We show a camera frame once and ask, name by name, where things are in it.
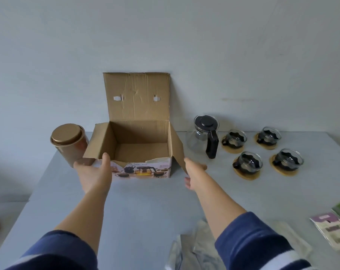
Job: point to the glass cup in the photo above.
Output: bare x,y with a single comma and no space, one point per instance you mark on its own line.
248,161
288,159
268,135
236,137

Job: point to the bronze metal tea canister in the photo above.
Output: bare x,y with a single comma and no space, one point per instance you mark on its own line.
66,134

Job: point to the red cardboard tea set box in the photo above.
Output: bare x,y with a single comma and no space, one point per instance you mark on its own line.
136,95

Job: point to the person's right forearm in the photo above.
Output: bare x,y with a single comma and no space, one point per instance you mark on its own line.
217,208

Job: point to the wooden coaster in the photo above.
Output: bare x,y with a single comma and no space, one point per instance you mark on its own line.
245,177
285,172
268,148
231,150

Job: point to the person's right hand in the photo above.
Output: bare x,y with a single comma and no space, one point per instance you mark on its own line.
194,172

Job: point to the glass teapot black lid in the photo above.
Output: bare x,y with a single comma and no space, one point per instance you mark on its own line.
206,123

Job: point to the purple white small packet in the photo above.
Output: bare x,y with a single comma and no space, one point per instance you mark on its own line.
330,230

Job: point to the person's left hand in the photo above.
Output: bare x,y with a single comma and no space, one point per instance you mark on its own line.
95,177

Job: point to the person's left forearm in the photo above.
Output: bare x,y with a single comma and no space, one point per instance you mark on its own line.
80,216

